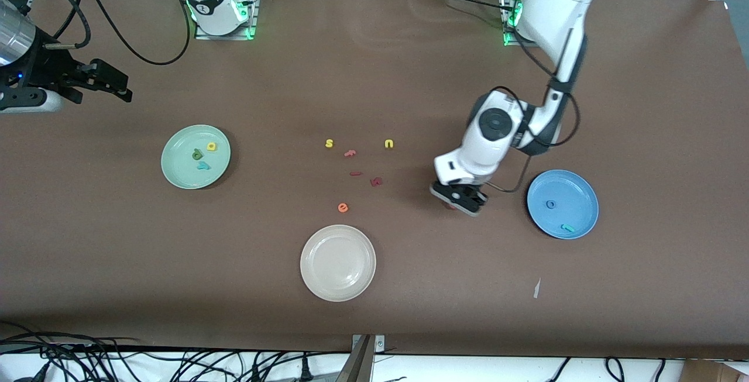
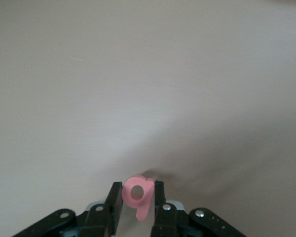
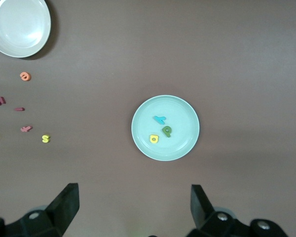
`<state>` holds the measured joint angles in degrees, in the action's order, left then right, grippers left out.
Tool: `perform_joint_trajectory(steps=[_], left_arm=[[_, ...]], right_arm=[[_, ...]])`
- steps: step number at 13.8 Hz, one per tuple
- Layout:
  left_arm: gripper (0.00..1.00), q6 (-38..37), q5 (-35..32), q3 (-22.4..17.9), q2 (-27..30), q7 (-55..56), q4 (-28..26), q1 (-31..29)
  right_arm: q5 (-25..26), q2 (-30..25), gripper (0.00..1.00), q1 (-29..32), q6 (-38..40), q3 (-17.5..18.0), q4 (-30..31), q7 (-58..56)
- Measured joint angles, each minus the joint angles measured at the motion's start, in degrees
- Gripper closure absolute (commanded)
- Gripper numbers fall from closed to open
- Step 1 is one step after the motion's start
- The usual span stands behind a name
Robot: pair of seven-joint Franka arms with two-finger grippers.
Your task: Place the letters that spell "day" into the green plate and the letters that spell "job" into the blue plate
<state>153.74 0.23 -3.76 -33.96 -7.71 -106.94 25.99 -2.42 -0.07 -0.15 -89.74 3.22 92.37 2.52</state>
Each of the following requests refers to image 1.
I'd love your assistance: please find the beige plate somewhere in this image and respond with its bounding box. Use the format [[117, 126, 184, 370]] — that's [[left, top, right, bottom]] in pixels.
[[300, 224, 377, 303]]

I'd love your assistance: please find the small metal table bracket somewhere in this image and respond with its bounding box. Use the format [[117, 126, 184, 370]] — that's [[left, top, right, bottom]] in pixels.
[[351, 334, 386, 355]]

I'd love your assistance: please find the blue plate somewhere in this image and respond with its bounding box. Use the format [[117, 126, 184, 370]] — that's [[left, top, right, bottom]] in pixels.
[[526, 169, 600, 240]]

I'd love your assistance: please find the grey metal profile leg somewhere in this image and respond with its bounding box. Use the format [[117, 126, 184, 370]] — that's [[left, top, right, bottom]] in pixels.
[[335, 335, 375, 382]]

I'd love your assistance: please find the brown table cover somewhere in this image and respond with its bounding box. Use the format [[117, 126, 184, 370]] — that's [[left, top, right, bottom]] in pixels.
[[0, 0, 749, 359]]

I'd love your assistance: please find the tangled black cable bundle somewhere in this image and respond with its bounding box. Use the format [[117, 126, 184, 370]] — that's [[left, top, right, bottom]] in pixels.
[[0, 322, 352, 382]]

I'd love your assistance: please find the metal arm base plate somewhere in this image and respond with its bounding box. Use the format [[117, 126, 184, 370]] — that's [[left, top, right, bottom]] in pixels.
[[195, 0, 261, 41], [503, 0, 539, 48]]

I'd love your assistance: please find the green plate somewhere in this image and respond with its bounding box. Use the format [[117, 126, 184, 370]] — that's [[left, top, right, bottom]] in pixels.
[[160, 124, 232, 190]]

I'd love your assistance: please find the brown cardboard box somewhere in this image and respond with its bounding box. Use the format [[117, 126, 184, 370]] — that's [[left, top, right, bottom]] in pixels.
[[681, 359, 749, 382]]

